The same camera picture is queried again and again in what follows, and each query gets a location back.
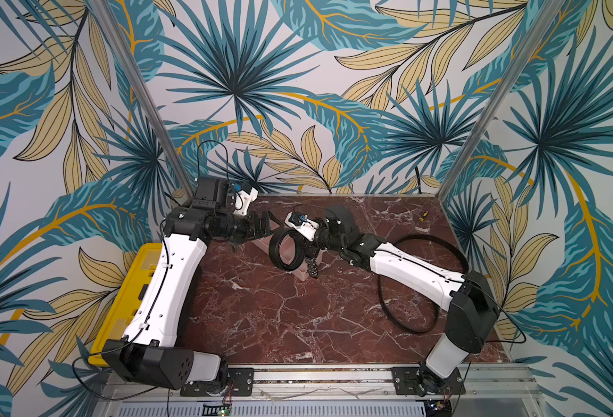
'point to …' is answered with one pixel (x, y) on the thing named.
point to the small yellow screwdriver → (425, 214)
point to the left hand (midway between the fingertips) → (270, 233)
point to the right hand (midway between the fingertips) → (294, 228)
